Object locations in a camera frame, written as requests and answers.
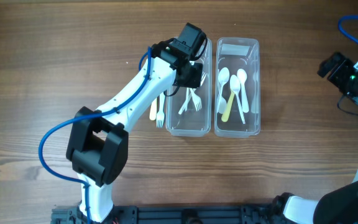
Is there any clear white spoon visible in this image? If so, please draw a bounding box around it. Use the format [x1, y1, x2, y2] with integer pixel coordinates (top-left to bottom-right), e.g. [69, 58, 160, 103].
[218, 67, 229, 114]

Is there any right clear plastic container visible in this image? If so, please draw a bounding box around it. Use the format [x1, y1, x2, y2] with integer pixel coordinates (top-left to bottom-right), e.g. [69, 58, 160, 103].
[214, 37, 261, 138]

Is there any white fork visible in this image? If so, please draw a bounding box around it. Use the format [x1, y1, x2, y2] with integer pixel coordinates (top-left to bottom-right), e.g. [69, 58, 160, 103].
[183, 88, 190, 111]
[178, 72, 207, 114]

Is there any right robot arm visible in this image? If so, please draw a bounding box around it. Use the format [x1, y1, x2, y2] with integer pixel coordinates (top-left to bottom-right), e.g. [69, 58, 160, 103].
[268, 52, 358, 223]

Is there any clear plastic container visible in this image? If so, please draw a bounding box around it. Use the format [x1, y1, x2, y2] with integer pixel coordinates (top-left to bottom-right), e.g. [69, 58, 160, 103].
[214, 37, 261, 138]
[165, 40, 213, 137]

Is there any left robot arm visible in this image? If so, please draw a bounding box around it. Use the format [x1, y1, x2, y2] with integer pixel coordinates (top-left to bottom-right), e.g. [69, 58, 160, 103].
[66, 23, 208, 223]

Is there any yellow plastic spoon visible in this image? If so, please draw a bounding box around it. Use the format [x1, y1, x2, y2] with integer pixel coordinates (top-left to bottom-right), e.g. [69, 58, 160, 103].
[221, 91, 234, 122]

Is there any left clear plastic container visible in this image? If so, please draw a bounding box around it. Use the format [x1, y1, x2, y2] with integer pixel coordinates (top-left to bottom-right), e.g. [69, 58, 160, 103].
[165, 40, 213, 137]

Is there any yellow plastic fork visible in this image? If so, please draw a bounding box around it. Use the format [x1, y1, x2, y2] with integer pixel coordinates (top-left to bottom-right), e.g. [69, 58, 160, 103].
[149, 98, 157, 121]

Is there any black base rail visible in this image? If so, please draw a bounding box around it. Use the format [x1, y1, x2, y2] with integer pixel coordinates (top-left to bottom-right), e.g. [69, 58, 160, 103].
[51, 198, 328, 224]

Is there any white fork crossing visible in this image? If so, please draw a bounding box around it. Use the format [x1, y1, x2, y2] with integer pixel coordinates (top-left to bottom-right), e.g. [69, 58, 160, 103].
[190, 88, 202, 111]

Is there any light blue plastic fork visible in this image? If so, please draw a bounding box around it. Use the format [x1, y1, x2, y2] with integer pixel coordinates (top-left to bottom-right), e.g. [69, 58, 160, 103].
[156, 92, 165, 128]

